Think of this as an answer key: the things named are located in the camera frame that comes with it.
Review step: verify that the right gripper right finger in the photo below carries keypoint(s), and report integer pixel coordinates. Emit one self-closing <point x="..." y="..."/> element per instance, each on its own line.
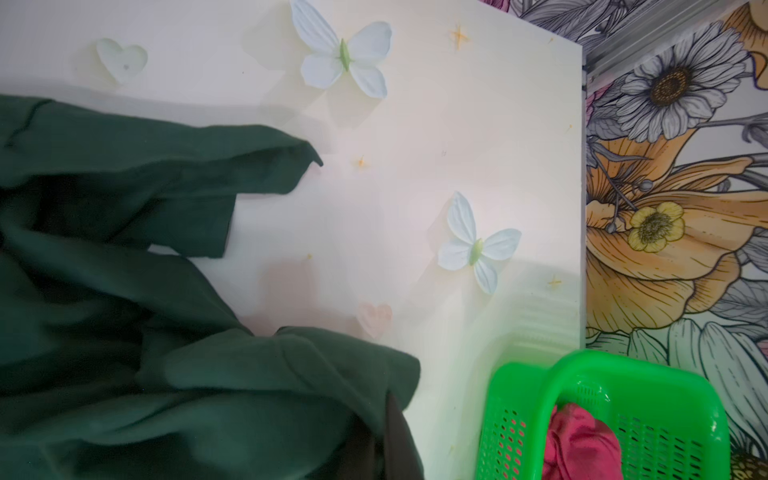
<point x="401" y="459"/>

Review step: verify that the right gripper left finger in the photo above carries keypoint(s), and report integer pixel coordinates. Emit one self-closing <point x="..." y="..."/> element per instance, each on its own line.
<point x="357" y="457"/>

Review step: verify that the dark green t-shirt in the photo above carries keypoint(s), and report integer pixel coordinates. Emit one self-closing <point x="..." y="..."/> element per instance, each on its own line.
<point x="118" y="358"/>

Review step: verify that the green plastic laundry basket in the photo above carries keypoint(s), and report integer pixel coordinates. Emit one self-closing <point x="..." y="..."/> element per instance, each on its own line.
<point x="670" y="424"/>

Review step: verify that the magenta t-shirt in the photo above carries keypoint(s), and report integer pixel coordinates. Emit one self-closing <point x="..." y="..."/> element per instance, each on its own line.
<point x="580" y="447"/>

